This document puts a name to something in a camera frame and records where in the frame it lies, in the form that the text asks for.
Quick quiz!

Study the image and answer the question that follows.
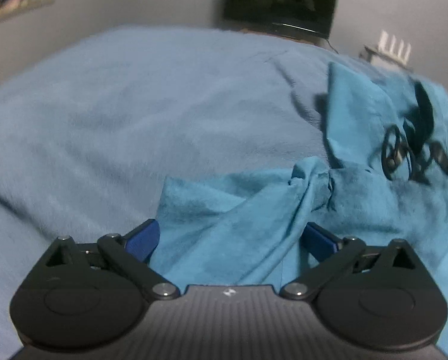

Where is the teal blue garment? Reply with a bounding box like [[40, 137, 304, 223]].
[[151, 62, 448, 353]]

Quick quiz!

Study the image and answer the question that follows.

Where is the light blue bed blanket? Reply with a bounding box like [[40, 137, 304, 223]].
[[0, 24, 448, 360]]

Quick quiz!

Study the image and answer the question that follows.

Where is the small white side table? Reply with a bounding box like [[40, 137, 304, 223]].
[[359, 44, 412, 72]]

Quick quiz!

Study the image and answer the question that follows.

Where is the white wifi router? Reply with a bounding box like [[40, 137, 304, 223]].
[[377, 30, 411, 66]]

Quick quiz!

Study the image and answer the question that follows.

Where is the wooden window sill shelf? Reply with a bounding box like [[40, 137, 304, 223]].
[[0, 0, 56, 22]]

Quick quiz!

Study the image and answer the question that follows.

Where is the black flat screen television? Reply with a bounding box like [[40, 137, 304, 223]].
[[223, 0, 338, 39]]

